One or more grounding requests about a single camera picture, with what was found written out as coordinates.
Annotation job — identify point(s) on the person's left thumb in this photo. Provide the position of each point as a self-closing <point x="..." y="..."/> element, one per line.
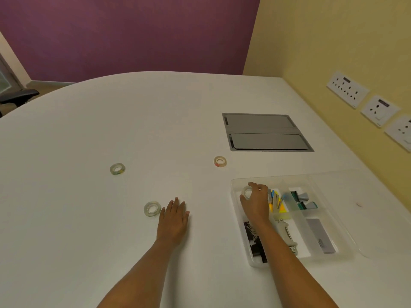
<point x="187" y="216"/>

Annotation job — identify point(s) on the clear tape roll green core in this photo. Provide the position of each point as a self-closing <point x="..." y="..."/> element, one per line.
<point x="117" y="169"/>

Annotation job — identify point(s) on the person's right hand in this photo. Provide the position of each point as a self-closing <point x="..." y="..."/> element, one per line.
<point x="257" y="205"/>

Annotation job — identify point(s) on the person's left little finger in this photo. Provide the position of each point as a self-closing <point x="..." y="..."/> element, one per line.
<point x="162" y="214"/>

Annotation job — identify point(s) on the person's right forearm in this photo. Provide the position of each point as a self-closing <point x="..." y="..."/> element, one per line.
<point x="289" y="269"/>

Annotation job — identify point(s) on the person's left hand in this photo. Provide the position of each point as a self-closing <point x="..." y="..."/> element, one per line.
<point x="171" y="226"/>

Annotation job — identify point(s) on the white staple remover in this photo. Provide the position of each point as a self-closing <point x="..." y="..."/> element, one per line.
<point x="287" y="234"/>

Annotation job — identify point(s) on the tape roll with red label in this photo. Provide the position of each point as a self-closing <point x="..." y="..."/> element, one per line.
<point x="220" y="161"/>

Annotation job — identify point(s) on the small white wall socket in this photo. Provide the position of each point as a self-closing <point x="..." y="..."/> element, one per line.
<point x="380" y="111"/>

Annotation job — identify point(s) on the person's left middle finger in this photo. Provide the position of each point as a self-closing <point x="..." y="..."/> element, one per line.
<point x="176" y="206"/>

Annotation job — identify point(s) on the clear tape roll white core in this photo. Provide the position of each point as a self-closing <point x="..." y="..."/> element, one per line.
<point x="246" y="190"/>

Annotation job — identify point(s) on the yellow sticky notes pad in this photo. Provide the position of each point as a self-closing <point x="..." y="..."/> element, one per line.
<point x="280" y="209"/>

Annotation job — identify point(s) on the grey staples box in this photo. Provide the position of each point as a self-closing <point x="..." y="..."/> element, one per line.
<point x="321" y="235"/>

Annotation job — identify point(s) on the black office chair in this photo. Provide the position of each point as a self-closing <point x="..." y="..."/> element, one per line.
<point x="17" y="96"/>

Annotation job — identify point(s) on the teal binder clip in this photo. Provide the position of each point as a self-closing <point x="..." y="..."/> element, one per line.
<point x="301" y="195"/>
<point x="308" y="205"/>

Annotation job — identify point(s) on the person's left forearm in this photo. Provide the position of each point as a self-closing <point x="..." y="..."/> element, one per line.
<point x="135" y="275"/>

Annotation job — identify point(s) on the wide white wall socket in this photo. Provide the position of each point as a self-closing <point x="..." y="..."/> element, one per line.
<point x="347" y="89"/>

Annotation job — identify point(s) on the pile of black binder clips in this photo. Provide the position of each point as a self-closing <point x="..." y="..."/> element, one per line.
<point x="253" y="243"/>

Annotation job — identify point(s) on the person's right thumb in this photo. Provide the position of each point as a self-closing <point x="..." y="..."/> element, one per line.
<point x="244" y="200"/>

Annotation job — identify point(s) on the clear plastic tray lid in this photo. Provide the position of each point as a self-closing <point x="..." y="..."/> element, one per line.
<point x="375" y="214"/>

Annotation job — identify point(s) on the clear plastic organizer tray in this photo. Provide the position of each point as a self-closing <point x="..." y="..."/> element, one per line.
<point x="321" y="243"/>

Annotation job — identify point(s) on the coloured sticky page flags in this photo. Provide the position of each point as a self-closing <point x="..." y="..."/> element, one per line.
<point x="274" y="196"/>

